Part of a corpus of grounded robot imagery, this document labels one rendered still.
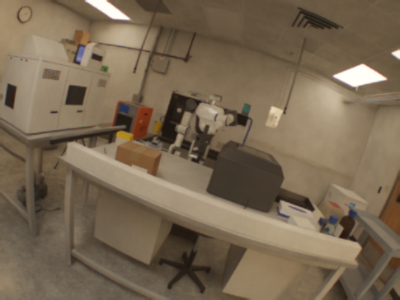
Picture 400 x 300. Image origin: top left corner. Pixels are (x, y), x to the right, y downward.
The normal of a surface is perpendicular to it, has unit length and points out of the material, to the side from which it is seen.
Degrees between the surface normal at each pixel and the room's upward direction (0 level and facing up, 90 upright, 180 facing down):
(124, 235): 90
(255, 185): 90
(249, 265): 90
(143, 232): 90
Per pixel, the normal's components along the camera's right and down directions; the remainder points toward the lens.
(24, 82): -0.18, 0.16
